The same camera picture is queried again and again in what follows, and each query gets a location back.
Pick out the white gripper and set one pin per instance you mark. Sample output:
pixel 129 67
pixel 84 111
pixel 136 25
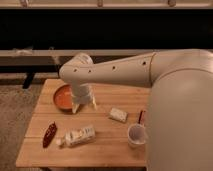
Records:
pixel 82 94

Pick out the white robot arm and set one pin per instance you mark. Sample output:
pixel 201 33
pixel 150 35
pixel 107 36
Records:
pixel 179 118

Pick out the white sponge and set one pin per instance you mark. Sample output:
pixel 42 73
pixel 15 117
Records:
pixel 118 115

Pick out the orange bowl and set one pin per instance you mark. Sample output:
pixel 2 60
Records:
pixel 62 98

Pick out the white plastic bottle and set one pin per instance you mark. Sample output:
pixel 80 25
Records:
pixel 76 136

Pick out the wooden table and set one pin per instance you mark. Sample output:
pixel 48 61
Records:
pixel 109 147

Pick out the dried red chili pepper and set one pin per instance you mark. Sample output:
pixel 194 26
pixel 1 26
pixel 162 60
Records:
pixel 49 134

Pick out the white cup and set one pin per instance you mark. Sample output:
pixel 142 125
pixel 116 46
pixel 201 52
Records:
pixel 136 135

